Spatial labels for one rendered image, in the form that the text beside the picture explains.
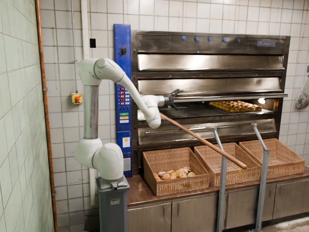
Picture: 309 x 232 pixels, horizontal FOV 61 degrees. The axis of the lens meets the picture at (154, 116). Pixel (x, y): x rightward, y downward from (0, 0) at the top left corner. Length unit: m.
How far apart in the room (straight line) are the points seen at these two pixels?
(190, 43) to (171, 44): 0.22
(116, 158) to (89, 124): 0.30
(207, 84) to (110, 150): 1.61
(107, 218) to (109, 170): 0.34
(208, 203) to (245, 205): 0.46
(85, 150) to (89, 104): 0.32
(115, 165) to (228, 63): 1.87
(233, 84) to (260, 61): 0.43
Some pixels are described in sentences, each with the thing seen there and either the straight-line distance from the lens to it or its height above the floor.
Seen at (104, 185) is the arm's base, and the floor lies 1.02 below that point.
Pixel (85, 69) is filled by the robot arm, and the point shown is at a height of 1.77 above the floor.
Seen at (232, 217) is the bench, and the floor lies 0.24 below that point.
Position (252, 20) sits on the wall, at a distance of 3.31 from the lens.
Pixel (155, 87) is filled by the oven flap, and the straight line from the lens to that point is 2.78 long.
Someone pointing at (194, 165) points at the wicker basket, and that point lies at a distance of 2.97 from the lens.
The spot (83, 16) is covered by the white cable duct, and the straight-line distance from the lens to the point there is 2.64.
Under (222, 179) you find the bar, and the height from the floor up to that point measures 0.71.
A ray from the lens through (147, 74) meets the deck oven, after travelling 2.74.
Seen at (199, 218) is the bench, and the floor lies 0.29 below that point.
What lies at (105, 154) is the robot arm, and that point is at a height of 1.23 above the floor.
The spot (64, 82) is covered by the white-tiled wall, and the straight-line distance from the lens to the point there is 2.64.
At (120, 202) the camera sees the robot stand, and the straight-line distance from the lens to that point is 1.89.
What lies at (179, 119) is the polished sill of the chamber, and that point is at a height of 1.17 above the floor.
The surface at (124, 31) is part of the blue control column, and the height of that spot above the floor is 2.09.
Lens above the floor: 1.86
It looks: 13 degrees down
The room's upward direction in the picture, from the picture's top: 1 degrees clockwise
